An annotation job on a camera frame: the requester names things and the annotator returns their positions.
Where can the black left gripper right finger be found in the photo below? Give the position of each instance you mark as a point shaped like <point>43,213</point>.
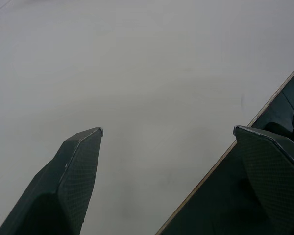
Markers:
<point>267,171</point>

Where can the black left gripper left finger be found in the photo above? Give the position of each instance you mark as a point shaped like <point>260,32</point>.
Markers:
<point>63,176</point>

